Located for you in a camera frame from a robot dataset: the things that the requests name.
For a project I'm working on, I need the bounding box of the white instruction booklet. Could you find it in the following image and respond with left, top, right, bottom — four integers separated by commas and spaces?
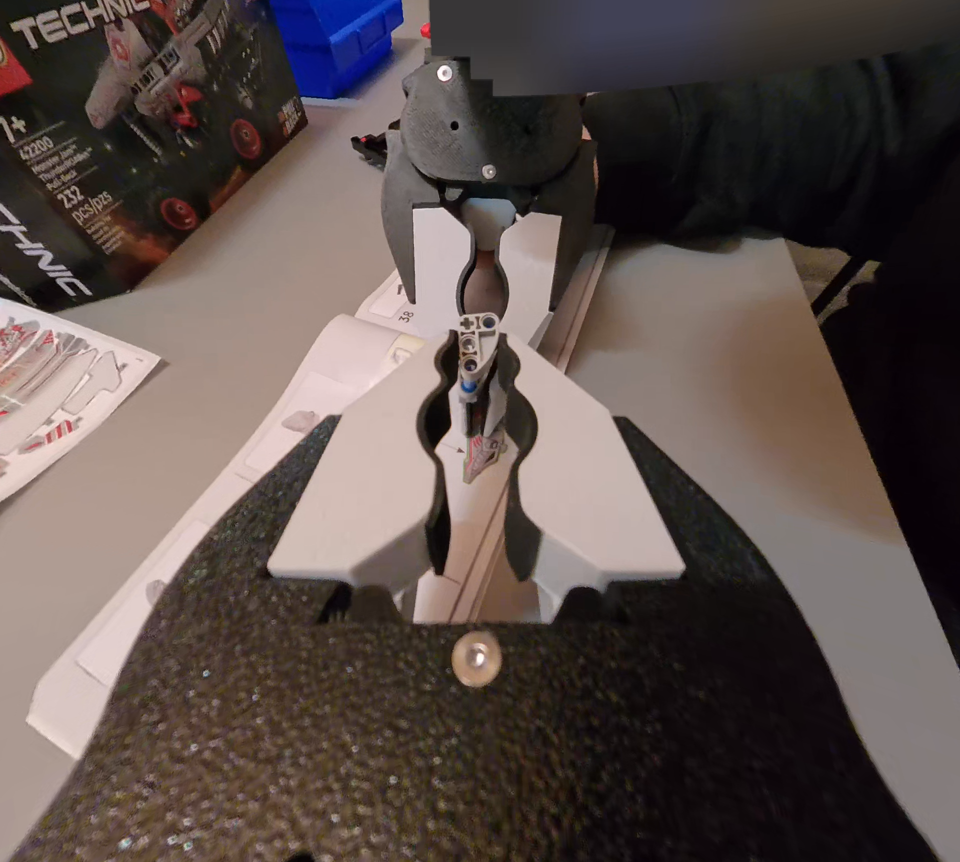
26, 225, 618, 760

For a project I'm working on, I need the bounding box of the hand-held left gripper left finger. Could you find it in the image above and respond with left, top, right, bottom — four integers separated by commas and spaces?
266, 332, 462, 592

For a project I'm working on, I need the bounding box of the person's dark clothing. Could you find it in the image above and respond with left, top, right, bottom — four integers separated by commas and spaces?
813, 202, 960, 668

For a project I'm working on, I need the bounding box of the small grey curved toy brick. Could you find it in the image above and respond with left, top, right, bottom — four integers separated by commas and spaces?
452, 312, 501, 385

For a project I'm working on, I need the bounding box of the blue storage bin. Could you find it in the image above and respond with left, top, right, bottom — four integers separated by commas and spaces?
249, 0, 404, 102

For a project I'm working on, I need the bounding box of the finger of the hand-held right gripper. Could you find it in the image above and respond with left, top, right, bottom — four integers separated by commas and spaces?
411, 202, 477, 336
491, 212, 565, 349

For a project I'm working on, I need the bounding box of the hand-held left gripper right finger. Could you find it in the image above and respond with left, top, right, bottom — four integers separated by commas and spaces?
491, 333, 687, 623

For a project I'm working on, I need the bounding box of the person's right forearm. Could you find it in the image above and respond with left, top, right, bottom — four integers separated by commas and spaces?
583, 41, 960, 259

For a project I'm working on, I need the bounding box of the red grey sticker sheet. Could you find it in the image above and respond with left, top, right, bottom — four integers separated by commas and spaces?
0, 296, 163, 503

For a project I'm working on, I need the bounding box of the black toy set box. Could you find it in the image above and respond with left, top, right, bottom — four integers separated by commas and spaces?
0, 0, 310, 313

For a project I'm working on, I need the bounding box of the grey desk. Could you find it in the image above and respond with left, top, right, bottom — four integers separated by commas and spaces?
0, 0, 960, 859

